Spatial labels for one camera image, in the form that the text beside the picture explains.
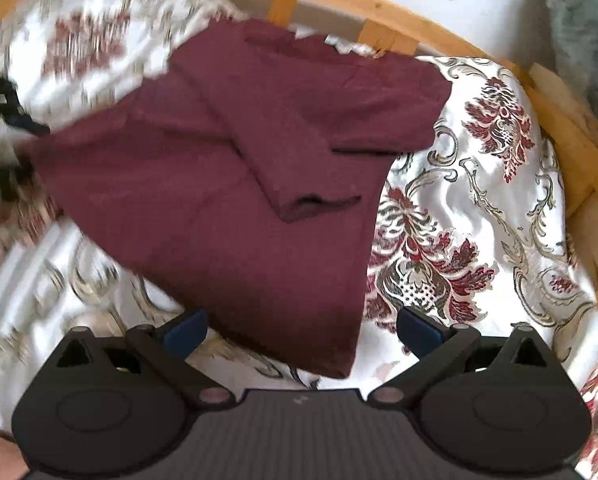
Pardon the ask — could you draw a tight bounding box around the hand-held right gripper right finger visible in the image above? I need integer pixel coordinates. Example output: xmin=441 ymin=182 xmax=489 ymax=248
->
xmin=368 ymin=306 xmax=552 ymax=409

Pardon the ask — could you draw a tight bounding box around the maroon shirt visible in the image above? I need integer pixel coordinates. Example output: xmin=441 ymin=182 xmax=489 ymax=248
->
xmin=28 ymin=19 xmax=452 ymax=380

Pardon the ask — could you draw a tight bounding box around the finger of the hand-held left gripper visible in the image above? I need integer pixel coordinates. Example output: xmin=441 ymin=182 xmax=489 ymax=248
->
xmin=0 ymin=71 xmax=51 ymax=137

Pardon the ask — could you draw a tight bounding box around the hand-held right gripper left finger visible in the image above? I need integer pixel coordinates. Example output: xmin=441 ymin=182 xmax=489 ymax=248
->
xmin=53 ymin=306 xmax=236 ymax=409

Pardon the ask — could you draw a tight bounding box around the white floral bed sheet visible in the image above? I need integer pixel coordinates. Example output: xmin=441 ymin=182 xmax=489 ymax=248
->
xmin=0 ymin=0 xmax=598 ymax=477

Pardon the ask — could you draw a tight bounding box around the wooden bed frame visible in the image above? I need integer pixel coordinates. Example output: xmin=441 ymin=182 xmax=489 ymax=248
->
xmin=0 ymin=0 xmax=598 ymax=321

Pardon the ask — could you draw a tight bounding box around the clear plastic bag of clothes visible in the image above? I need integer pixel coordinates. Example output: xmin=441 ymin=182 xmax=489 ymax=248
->
xmin=539 ymin=0 xmax=598 ymax=111

